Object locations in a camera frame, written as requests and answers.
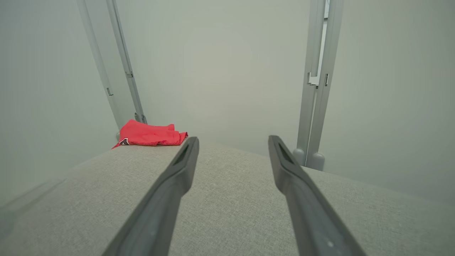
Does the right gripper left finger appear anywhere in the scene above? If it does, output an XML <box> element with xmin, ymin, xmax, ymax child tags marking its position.
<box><xmin>102</xmin><ymin>137</ymin><xmax>200</xmax><ymax>256</ymax></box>

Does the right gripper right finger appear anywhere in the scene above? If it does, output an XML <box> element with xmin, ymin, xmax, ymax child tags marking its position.
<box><xmin>268</xmin><ymin>135</ymin><xmax>367</xmax><ymax>256</ymax></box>

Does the red white basketball jersey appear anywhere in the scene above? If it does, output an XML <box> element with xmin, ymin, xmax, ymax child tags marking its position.
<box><xmin>112</xmin><ymin>119</ymin><xmax>188</xmax><ymax>149</ymax></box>

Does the grey fabric sofa cushion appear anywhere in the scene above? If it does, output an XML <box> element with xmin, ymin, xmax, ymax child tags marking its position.
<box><xmin>0</xmin><ymin>140</ymin><xmax>455</xmax><ymax>256</ymax></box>

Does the grey double partition post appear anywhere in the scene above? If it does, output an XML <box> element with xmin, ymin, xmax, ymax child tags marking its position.
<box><xmin>293</xmin><ymin>0</ymin><xmax>344</xmax><ymax>171</ymax></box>

